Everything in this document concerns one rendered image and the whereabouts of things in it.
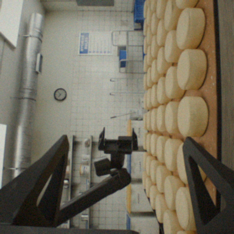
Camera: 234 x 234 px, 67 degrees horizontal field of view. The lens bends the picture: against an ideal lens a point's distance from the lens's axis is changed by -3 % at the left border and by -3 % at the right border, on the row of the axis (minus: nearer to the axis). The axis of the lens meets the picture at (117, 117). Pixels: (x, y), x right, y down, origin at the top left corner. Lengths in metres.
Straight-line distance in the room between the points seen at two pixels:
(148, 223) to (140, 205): 0.38
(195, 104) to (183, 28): 0.10
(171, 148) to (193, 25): 0.17
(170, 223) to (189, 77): 0.21
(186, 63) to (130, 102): 4.29
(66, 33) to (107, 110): 2.36
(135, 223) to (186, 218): 3.79
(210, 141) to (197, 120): 0.03
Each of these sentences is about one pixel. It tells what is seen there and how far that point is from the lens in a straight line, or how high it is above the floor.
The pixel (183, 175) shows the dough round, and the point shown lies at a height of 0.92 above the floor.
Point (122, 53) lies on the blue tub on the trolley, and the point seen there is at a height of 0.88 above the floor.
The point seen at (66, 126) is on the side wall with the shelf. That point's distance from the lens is 4.55.
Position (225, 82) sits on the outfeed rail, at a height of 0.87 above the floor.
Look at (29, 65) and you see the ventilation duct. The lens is 4.03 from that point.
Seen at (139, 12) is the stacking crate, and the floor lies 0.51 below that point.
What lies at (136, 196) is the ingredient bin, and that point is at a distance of 3.86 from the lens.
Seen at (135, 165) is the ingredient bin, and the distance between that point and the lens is 3.75.
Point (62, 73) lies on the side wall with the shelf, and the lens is 4.91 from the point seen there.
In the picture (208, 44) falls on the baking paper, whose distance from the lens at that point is 0.24.
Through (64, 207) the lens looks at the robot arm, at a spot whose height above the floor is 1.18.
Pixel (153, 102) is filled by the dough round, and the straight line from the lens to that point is 0.41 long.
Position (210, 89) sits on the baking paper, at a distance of 0.22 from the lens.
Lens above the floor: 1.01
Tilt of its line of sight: level
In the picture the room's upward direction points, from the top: 89 degrees counter-clockwise
